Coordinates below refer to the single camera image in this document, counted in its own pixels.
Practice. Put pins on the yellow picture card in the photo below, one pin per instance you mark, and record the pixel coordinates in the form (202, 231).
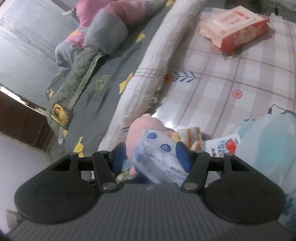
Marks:
(61, 116)

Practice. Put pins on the pink plush toy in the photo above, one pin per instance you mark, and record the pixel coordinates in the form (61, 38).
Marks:
(146, 121)

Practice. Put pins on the white strawberry tissue pack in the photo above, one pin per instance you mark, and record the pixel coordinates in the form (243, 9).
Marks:
(218, 147)

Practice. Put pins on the pink grey quilt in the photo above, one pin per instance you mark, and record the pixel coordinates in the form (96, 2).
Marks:
(103, 25)

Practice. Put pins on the white blue tissue pack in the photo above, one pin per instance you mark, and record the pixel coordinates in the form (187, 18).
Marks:
(155, 157)

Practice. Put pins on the red wet wipes pack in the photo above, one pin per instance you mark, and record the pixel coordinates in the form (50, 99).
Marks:
(233, 28)

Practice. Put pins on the orange striped socks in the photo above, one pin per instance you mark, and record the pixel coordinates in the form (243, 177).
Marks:
(191, 137)

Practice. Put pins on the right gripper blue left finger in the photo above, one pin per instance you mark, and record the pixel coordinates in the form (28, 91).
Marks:
(106, 164)

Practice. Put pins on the dark green bedsheet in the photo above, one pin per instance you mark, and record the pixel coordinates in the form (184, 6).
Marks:
(92, 88)

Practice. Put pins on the white plastic bag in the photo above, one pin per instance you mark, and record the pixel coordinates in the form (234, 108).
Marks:
(268, 144)

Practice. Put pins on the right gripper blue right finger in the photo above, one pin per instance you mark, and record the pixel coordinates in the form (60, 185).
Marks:
(195, 164)

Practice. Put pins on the white fuzzy blanket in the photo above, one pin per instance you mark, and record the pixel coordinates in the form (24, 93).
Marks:
(142, 88)

